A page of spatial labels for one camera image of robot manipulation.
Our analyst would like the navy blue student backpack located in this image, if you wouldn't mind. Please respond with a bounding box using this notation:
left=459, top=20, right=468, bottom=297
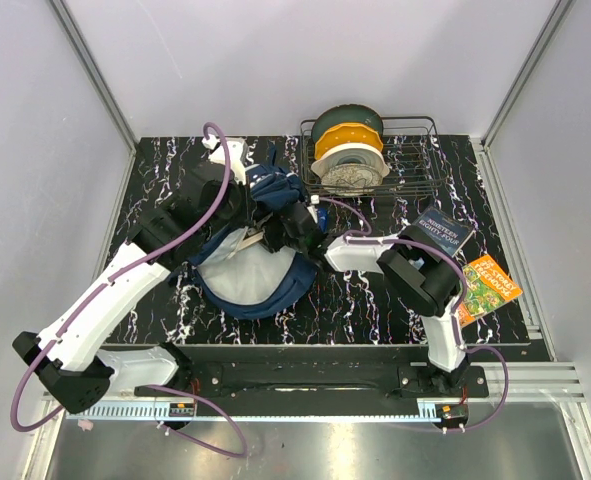
left=172, top=157, right=317, bottom=320

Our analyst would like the dark blue 1984 book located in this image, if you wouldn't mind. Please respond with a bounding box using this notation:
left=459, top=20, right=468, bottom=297
left=413, top=206, right=474, bottom=257

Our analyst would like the orange yellow paperback book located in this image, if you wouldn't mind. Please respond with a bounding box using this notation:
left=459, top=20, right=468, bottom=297
left=457, top=255, right=522, bottom=327

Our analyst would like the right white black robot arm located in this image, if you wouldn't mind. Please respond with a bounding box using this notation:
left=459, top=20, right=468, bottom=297
left=262, top=203, right=470, bottom=397

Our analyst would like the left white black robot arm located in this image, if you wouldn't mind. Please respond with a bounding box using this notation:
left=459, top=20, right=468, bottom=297
left=13, top=160, right=250, bottom=414

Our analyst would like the blue dinosaur pencil case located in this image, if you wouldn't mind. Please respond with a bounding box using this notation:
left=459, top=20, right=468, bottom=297
left=315, top=207, right=328, bottom=233

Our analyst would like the patterned beige plate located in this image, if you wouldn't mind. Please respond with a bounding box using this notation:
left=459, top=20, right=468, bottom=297
left=321, top=164, right=383, bottom=196

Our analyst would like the orange yellow plate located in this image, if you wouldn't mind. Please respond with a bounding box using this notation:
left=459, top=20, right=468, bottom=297
left=314, top=122, right=383, bottom=160

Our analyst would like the dark green plate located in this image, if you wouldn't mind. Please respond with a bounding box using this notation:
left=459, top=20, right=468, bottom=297
left=311, top=104, right=384, bottom=142

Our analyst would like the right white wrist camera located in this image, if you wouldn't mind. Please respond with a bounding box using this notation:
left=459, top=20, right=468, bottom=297
left=308, top=195, right=320, bottom=223

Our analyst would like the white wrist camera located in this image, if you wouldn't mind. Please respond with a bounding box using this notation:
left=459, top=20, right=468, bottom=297
left=308, top=195, right=320, bottom=223
left=202, top=135, right=248, bottom=184

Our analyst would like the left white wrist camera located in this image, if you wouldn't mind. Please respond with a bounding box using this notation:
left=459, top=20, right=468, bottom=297
left=202, top=135, right=248, bottom=184

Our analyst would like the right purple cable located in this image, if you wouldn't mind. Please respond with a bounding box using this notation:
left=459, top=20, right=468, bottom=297
left=317, top=196, right=510, bottom=435

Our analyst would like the purple cable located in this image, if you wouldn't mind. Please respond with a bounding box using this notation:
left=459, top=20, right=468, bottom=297
left=10, top=121, right=249, bottom=459
left=317, top=196, right=510, bottom=435

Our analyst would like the black wire dish rack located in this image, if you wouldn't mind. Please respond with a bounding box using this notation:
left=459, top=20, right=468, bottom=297
left=298, top=115, right=444, bottom=199

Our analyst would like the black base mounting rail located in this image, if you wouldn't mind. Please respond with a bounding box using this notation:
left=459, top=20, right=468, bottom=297
left=134, top=342, right=491, bottom=419

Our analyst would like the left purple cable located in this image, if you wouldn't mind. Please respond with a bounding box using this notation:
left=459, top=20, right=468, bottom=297
left=10, top=121, right=249, bottom=459

